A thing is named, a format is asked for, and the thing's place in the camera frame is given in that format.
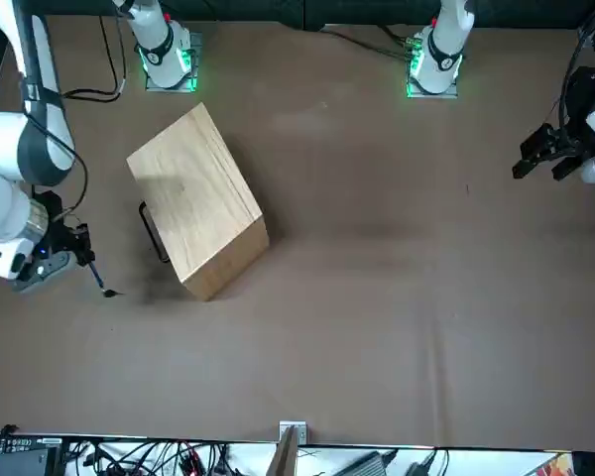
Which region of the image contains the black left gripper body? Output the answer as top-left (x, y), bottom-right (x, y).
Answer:
top-left (556, 65), bottom-right (595, 151)

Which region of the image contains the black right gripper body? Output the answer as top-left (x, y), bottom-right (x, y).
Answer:
top-left (33, 189), bottom-right (79, 260)

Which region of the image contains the key with blue strap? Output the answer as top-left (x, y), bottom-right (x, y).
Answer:
top-left (85, 261), bottom-right (126, 299)

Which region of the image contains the wooden drawer box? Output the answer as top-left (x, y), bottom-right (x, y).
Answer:
top-left (125, 101), bottom-right (271, 302)

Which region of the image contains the black electronics box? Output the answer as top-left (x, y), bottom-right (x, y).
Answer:
top-left (0, 434), bottom-right (64, 476)

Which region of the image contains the colourful printed box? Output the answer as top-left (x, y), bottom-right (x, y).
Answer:
top-left (534, 452), bottom-right (575, 476)

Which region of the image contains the black power adapter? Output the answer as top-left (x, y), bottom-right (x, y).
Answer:
top-left (405, 449), bottom-right (438, 476)

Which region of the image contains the grey power brick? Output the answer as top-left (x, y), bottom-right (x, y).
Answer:
top-left (335, 449), bottom-right (399, 476)

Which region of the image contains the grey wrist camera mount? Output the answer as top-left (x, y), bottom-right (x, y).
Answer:
top-left (11, 249), bottom-right (76, 295)

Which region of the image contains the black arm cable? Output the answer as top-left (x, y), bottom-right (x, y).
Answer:
top-left (25, 114), bottom-right (89, 220)
top-left (60, 14), bottom-right (129, 103)

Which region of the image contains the black metal drawer handle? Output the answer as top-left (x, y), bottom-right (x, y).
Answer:
top-left (137, 199), bottom-right (172, 265)

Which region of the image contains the black base cable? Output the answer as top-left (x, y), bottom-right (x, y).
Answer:
top-left (318, 23), bottom-right (414, 60)

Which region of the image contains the metal post with bracket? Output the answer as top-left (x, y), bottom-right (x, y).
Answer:
top-left (269, 420), bottom-right (309, 476)

